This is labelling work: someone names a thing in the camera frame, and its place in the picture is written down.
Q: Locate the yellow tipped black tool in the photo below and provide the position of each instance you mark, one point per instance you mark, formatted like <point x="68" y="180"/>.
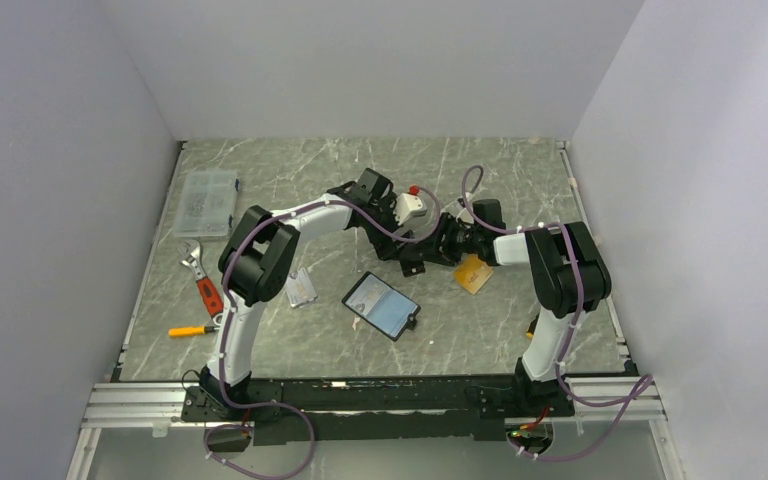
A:
<point x="530" y="330"/>

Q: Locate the silver credit card stack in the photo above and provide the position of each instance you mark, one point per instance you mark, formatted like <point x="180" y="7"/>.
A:
<point x="299" y="288"/>

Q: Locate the black card sleeve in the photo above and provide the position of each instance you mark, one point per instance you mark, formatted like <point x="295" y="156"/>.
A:
<point x="411" y="268"/>

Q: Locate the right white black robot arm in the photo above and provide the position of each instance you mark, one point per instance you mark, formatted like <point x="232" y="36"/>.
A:
<point x="569" y="277"/>

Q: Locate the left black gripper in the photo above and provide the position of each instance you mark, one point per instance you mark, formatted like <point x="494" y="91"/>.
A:
<point x="385" y="247"/>

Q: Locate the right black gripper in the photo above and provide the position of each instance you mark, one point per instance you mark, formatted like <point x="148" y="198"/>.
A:
<point x="443" y="251"/>

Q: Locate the aluminium frame rail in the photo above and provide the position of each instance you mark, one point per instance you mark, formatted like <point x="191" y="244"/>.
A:
<point x="164" y="405"/>

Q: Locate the black leather card holder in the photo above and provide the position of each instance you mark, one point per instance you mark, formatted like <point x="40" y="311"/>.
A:
<point x="393" y="315"/>

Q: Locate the orange card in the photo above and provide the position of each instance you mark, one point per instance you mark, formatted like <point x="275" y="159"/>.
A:
<point x="472" y="274"/>

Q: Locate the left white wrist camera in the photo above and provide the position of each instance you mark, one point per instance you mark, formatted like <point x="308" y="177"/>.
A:
<point x="409" y="206"/>

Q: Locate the clear plastic screw box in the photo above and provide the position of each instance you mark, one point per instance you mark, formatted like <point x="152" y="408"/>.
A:
<point x="207" y="204"/>

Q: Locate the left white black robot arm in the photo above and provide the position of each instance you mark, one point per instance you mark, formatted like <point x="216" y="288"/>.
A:
<point x="257" y="259"/>

